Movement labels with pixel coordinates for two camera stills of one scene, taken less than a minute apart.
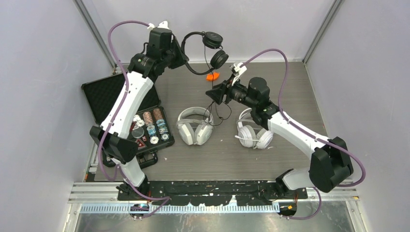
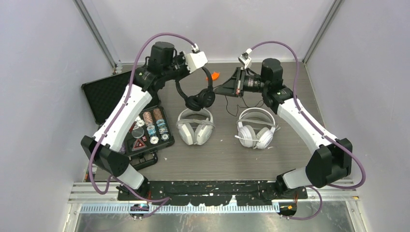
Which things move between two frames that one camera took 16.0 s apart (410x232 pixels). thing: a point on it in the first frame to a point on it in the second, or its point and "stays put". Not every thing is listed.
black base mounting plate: x=242 y=193 stays put
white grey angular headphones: x=197 y=132 stays put
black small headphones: x=213 y=41 to x=203 y=98
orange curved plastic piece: x=210 y=77 stays put
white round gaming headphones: x=251 y=134 stays put
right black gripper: x=225 y=88 to x=235 y=85
